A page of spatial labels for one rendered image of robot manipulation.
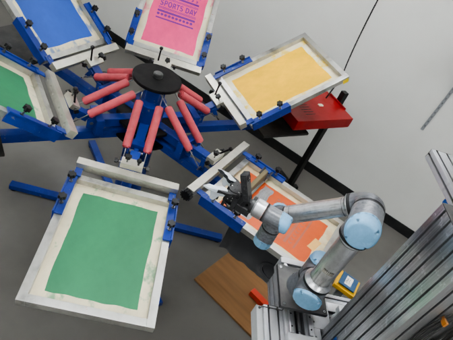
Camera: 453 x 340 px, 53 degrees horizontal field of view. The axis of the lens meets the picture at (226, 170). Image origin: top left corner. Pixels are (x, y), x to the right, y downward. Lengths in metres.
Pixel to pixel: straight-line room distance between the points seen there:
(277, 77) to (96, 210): 1.70
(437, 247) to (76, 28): 2.69
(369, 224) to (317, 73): 2.02
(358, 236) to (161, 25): 2.55
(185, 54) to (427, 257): 2.50
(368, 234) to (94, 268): 1.27
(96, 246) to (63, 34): 1.59
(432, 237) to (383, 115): 2.94
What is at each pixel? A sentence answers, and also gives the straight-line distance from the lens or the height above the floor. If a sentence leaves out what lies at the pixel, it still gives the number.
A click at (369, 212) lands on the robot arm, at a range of 1.59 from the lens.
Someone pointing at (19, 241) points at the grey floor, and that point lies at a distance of 3.50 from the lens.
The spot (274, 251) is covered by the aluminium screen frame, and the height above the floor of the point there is 0.99.
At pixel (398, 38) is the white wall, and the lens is 4.27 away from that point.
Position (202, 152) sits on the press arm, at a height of 1.04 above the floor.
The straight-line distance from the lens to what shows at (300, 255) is 2.68.
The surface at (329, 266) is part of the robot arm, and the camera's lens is 1.73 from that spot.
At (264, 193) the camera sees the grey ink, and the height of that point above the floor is 0.96.
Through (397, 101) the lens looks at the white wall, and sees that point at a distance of 4.42.
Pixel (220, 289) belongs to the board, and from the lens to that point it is 3.50.
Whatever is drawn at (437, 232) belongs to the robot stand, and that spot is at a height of 1.96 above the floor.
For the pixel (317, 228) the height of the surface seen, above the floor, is 0.96.
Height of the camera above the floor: 2.79
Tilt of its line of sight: 39 degrees down
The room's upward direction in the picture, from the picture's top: 25 degrees clockwise
